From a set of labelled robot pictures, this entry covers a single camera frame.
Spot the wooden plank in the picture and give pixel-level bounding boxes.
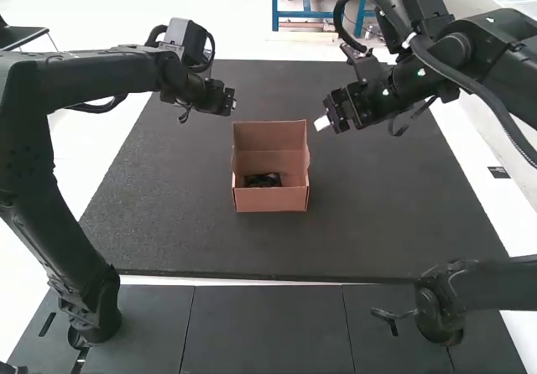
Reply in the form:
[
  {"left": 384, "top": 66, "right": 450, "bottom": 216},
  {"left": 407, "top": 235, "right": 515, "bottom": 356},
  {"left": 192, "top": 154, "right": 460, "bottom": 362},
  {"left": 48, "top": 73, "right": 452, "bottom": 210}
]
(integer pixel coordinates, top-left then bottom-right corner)
[{"left": 265, "top": 31, "right": 340, "bottom": 44}]

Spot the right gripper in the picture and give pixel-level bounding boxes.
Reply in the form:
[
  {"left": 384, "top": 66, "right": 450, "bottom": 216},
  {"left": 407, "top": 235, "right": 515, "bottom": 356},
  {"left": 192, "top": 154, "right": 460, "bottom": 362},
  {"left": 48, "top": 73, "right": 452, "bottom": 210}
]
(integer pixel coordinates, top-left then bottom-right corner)
[{"left": 314, "top": 75, "right": 399, "bottom": 135}]

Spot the dark base panel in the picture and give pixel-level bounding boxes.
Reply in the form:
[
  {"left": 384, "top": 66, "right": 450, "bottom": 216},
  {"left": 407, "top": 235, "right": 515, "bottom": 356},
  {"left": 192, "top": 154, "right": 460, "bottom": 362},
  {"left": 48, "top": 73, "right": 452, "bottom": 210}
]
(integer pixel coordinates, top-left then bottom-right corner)
[
  {"left": 6, "top": 283, "right": 196, "bottom": 374},
  {"left": 180, "top": 283, "right": 350, "bottom": 374},
  {"left": 341, "top": 283, "right": 528, "bottom": 374}
]

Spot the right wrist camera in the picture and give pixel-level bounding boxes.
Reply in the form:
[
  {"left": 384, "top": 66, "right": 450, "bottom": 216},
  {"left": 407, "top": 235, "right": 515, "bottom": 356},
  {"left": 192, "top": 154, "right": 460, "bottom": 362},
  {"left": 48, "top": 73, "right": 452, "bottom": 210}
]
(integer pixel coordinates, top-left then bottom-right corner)
[{"left": 340, "top": 42, "right": 378, "bottom": 86}]

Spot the cardboard box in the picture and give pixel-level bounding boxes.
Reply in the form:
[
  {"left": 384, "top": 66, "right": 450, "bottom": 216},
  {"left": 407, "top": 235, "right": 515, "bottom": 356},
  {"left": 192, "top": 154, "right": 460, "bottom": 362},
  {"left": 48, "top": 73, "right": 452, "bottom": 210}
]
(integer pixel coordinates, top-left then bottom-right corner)
[{"left": 231, "top": 118, "right": 312, "bottom": 214}]

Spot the black chair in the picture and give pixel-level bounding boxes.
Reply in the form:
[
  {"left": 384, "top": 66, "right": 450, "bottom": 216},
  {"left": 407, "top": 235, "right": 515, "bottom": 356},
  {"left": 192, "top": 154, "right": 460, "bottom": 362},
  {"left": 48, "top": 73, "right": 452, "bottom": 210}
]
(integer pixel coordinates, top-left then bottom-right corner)
[{"left": 0, "top": 13, "right": 60, "bottom": 55}]

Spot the black mat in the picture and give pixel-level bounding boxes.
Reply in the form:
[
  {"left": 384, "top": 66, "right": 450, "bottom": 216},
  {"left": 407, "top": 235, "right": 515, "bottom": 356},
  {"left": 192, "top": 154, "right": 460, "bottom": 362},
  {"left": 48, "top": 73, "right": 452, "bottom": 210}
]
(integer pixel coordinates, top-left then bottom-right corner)
[{"left": 78, "top": 58, "right": 511, "bottom": 285}]

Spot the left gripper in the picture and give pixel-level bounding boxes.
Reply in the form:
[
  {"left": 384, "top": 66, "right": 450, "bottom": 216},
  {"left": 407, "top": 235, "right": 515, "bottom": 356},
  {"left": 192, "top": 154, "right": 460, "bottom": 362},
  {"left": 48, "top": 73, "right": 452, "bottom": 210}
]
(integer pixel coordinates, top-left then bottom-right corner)
[{"left": 196, "top": 78, "right": 237, "bottom": 117}]

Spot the black square fan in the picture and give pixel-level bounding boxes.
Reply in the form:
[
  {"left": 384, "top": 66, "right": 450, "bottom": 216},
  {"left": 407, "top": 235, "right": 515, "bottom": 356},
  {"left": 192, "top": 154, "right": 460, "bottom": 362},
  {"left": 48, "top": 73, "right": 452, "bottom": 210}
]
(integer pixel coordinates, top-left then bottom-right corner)
[{"left": 244, "top": 172, "right": 284, "bottom": 189}]

